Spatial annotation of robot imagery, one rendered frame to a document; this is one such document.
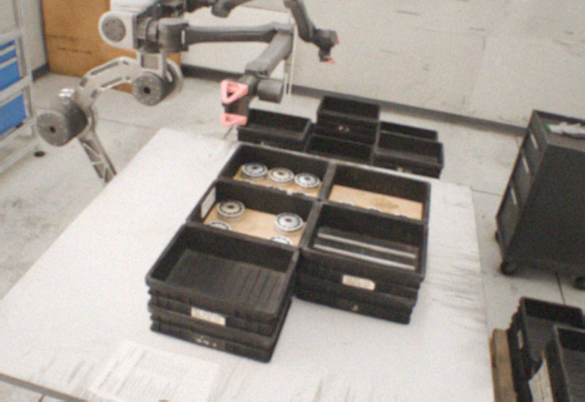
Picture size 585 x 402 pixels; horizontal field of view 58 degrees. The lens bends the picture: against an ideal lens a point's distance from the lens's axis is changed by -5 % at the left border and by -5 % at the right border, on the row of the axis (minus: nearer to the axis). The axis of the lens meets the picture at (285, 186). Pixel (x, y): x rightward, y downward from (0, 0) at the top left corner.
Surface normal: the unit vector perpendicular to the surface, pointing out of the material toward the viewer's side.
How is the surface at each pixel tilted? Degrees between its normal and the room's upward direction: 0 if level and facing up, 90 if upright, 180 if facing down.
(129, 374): 0
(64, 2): 89
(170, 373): 0
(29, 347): 0
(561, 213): 90
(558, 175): 90
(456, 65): 90
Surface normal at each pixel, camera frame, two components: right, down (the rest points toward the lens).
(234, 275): 0.09, -0.84
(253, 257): -0.25, 0.51
